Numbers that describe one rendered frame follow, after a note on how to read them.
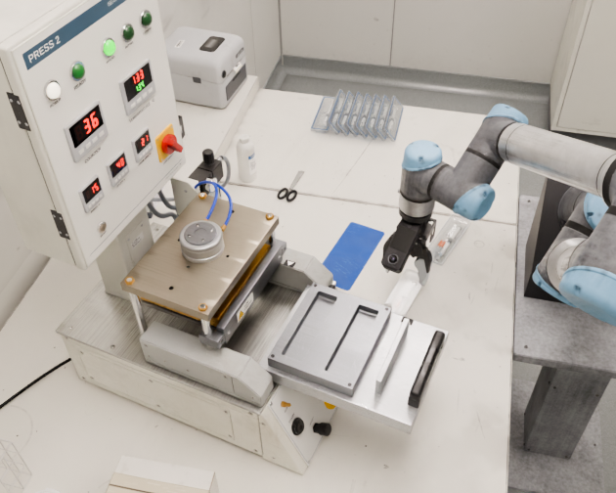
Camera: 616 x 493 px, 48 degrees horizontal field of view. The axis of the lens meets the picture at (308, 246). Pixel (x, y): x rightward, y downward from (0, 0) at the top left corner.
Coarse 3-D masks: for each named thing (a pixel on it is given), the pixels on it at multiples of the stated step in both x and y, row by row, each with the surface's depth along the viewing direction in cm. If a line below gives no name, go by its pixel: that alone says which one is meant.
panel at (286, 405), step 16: (272, 400) 126; (288, 400) 130; (304, 400) 134; (320, 400) 139; (288, 416) 130; (304, 416) 134; (320, 416) 138; (288, 432) 130; (304, 432) 134; (304, 448) 134
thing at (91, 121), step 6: (90, 114) 106; (96, 114) 108; (84, 120) 105; (90, 120) 107; (96, 120) 108; (78, 126) 104; (84, 126) 106; (90, 126) 107; (96, 126) 108; (78, 132) 105; (84, 132) 106; (90, 132) 107; (78, 138) 105; (84, 138) 107
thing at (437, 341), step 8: (432, 336) 125; (440, 336) 124; (432, 344) 123; (440, 344) 124; (432, 352) 122; (424, 360) 121; (432, 360) 121; (424, 368) 120; (432, 368) 121; (424, 376) 119; (416, 384) 117; (424, 384) 118; (416, 392) 116; (408, 400) 118; (416, 400) 117
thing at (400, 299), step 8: (408, 272) 168; (416, 272) 168; (400, 280) 166; (408, 280) 166; (416, 280) 166; (400, 288) 165; (408, 288) 165; (416, 288) 165; (392, 296) 163; (400, 296) 163; (408, 296) 163; (384, 304) 161; (392, 304) 161; (400, 304) 161; (408, 304) 161; (392, 312) 159; (400, 312) 159
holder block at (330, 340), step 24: (312, 288) 135; (312, 312) 133; (336, 312) 131; (360, 312) 133; (384, 312) 131; (288, 336) 127; (312, 336) 129; (336, 336) 127; (360, 336) 128; (288, 360) 123; (312, 360) 123; (336, 360) 125; (360, 360) 123; (336, 384) 120
